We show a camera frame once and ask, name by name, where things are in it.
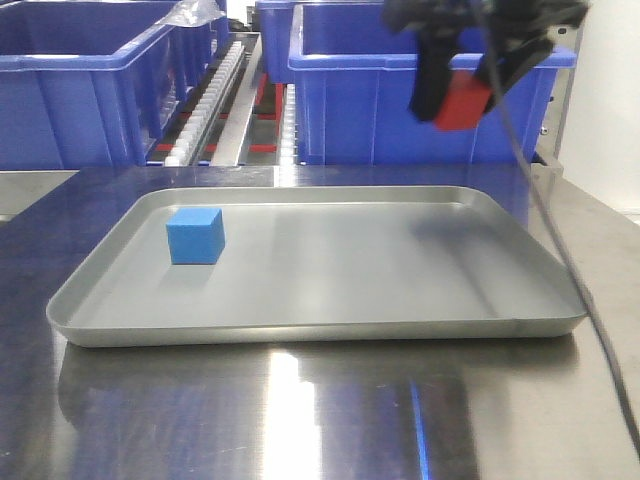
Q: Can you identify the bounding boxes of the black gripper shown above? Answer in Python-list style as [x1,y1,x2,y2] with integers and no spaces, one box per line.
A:
[382,1,588,122]

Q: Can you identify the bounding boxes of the red foam cube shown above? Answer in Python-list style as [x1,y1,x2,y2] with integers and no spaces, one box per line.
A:
[434,70,492,131]

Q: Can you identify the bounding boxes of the blue foam cube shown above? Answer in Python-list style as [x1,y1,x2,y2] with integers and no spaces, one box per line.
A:
[165,207,226,265]

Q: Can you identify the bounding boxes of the blue bin front right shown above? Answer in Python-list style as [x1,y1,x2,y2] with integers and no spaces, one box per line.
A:
[289,5,576,165]

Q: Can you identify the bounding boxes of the blue bin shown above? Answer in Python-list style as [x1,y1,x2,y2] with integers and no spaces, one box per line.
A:
[256,1,382,84]
[1,1,214,170]
[289,5,576,165]
[183,1,229,90]

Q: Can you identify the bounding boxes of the blue bin rear right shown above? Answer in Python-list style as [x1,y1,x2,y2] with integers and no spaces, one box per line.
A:
[256,1,382,84]

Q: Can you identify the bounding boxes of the blue bin rear left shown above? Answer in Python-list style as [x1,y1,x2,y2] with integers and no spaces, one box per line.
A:
[183,1,229,90]

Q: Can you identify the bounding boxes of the clear plastic bag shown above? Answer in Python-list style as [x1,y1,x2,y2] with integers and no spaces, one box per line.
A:
[160,0,227,28]

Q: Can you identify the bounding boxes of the grey metal tray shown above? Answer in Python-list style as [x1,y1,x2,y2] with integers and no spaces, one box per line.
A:
[46,186,586,347]

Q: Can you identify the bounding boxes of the blue bin front left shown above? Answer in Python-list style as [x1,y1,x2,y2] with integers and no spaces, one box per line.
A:
[1,1,214,170]

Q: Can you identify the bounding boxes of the black cable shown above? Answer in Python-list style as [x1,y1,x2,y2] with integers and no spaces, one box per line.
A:
[469,0,640,441]

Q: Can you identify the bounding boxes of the steel shelf upright post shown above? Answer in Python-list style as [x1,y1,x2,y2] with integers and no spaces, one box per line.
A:
[536,25,583,174]

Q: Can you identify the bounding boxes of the steel center divider rail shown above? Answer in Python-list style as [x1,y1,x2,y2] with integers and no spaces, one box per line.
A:
[209,32,263,167]

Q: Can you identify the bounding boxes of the white roller conveyor rail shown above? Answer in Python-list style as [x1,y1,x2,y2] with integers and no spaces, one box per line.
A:
[163,41,245,167]

